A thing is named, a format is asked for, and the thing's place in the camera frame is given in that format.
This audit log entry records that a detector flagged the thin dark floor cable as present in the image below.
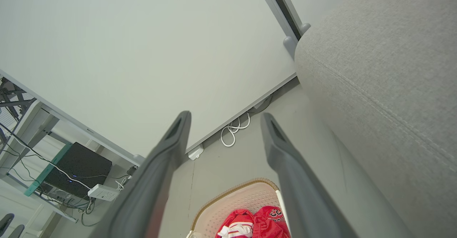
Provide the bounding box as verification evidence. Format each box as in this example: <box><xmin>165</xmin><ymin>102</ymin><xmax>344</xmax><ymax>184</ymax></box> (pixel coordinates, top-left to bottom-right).
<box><xmin>249</xmin><ymin>94</ymin><xmax>274</xmax><ymax>115</ymax></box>

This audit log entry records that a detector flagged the white desk frame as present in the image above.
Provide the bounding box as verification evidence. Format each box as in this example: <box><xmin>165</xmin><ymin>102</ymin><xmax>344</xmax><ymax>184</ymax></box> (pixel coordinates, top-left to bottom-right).
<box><xmin>0</xmin><ymin>77</ymin><xmax>72</xmax><ymax>224</ymax></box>

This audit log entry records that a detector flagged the large white partition panel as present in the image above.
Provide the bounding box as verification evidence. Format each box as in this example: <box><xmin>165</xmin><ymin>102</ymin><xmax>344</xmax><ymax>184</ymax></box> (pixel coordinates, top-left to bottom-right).
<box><xmin>0</xmin><ymin>0</ymin><xmax>297</xmax><ymax>165</ymax></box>

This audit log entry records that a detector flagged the white power strip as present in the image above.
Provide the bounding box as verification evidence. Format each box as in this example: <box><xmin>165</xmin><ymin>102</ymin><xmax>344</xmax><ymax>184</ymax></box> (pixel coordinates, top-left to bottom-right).
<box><xmin>87</xmin><ymin>184</ymin><xmax>120</xmax><ymax>202</ymax></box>

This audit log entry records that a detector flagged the white power adapter box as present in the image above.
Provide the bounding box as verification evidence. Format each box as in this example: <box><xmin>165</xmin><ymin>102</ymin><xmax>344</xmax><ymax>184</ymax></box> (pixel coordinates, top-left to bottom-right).
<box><xmin>187</xmin><ymin>144</ymin><xmax>204</xmax><ymax>161</ymax></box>

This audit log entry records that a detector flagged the red jersey with print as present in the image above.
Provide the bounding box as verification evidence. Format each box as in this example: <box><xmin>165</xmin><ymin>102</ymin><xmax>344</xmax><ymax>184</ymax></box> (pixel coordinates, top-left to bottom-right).
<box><xmin>252</xmin><ymin>206</ymin><xmax>291</xmax><ymax>238</ymax></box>

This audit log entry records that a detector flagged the coiled white cable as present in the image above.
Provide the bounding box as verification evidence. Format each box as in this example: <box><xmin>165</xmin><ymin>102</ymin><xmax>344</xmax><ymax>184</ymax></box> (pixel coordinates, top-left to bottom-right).
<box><xmin>220</xmin><ymin>112</ymin><xmax>251</xmax><ymax>148</ymax></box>

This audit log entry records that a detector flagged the grey fabric sofa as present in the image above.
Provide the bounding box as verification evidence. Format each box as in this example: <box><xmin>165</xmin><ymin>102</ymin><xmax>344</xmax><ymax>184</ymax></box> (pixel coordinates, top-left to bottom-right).
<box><xmin>295</xmin><ymin>0</ymin><xmax>457</xmax><ymax>238</ymax></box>

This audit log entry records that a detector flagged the black computer case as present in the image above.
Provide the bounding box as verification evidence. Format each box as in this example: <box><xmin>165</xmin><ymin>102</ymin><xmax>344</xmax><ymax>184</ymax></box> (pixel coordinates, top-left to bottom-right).
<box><xmin>42</xmin><ymin>142</ymin><xmax>112</xmax><ymax>200</ymax></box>

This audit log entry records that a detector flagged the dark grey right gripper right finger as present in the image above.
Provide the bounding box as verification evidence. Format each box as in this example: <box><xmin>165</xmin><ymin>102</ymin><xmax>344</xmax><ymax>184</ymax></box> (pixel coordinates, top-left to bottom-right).
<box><xmin>260</xmin><ymin>112</ymin><xmax>359</xmax><ymax>238</ymax></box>

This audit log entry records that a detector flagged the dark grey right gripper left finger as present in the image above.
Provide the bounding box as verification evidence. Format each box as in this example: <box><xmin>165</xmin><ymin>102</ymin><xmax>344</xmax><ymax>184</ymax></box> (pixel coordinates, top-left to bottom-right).
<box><xmin>89</xmin><ymin>111</ymin><xmax>192</xmax><ymax>238</ymax></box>

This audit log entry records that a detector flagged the beige perforated laundry basket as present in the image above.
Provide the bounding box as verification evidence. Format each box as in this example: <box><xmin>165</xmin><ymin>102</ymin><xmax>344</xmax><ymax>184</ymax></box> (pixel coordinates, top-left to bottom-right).
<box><xmin>186</xmin><ymin>178</ymin><xmax>291</xmax><ymax>238</ymax></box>

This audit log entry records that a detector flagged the red white striped garment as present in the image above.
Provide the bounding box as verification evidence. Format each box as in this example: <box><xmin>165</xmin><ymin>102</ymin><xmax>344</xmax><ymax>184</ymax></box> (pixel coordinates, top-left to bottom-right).
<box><xmin>215</xmin><ymin>209</ymin><xmax>255</xmax><ymax>238</ymax></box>

